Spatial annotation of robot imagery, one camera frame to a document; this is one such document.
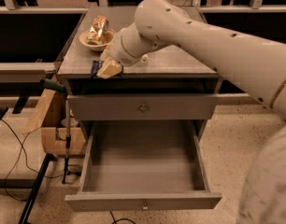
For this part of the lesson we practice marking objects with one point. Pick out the grey drawer cabinet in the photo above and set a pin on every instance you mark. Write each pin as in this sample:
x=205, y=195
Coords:
x=169, y=70

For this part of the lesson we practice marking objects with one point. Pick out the closed grey top drawer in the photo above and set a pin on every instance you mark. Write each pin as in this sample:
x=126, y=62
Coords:
x=143, y=107

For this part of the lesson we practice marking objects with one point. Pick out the green-handled grabber stick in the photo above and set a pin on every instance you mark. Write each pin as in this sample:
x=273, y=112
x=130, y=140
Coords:
x=66, y=128

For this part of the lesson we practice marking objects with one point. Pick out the blue rxbar blueberry bar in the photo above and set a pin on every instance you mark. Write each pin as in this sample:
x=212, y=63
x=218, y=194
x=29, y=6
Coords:
x=94, y=68

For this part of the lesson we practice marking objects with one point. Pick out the black metal stand leg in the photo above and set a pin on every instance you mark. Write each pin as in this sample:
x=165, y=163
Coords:
x=35, y=189

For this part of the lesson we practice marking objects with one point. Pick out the clear plastic water bottle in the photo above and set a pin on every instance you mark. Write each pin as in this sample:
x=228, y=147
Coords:
x=144, y=58

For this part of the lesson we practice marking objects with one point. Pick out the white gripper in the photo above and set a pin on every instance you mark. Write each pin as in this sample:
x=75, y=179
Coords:
x=119, y=52

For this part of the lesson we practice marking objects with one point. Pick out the open grey middle drawer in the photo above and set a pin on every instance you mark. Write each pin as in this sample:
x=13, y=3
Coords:
x=143, y=165

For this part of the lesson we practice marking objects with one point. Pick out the beige bowl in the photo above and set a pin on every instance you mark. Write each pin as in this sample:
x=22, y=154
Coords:
x=93, y=46

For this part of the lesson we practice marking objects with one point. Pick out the cardboard box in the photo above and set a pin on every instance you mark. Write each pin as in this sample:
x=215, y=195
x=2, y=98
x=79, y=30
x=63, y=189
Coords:
x=48, y=117

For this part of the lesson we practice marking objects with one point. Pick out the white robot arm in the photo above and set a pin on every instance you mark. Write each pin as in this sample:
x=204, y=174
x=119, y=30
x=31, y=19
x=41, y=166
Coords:
x=255, y=65

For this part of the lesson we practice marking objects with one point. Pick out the crumpled gold snack bag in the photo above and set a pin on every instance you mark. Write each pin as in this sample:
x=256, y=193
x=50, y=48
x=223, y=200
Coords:
x=98, y=31

